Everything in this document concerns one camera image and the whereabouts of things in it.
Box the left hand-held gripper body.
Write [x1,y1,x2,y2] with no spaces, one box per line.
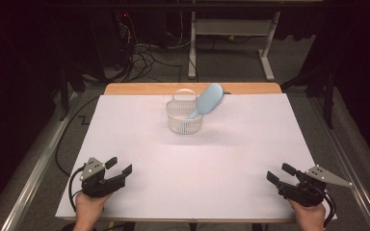
[79,156,126,198]

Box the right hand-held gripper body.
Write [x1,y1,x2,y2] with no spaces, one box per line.
[277,164,354,208]

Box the white plastic basket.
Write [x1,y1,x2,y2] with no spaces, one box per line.
[165,88,204,136]

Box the light blue hairbrush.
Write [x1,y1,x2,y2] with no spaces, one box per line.
[187,82,226,120]

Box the person's right hand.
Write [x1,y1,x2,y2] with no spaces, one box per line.
[287,198,328,227]

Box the person's left hand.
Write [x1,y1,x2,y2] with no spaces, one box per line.
[74,191,114,222]

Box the white table cover sheet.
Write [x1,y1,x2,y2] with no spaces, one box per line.
[55,92,338,221]

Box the wooden table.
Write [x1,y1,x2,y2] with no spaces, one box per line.
[103,82,283,96]

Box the dark metal stand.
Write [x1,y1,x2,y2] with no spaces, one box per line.
[280,63,337,130]
[59,64,87,121]

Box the dark equipment with red light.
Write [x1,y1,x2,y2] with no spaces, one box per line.
[86,11,137,72]

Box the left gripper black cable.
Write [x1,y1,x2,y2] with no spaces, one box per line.
[68,165,89,214]

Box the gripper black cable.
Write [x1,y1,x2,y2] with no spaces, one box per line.
[321,190,337,229]
[68,165,89,214]

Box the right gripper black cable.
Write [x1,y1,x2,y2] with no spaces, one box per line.
[321,190,337,229]

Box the metal floor rail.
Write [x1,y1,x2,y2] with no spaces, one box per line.
[307,95,370,231]
[0,90,80,231]

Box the long black floor cable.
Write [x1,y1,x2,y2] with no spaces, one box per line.
[54,95,101,177]

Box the tangle of floor cables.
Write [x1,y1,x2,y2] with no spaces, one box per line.
[115,13,194,84]

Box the white metal stand frame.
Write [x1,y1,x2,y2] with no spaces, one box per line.
[187,11,282,82]

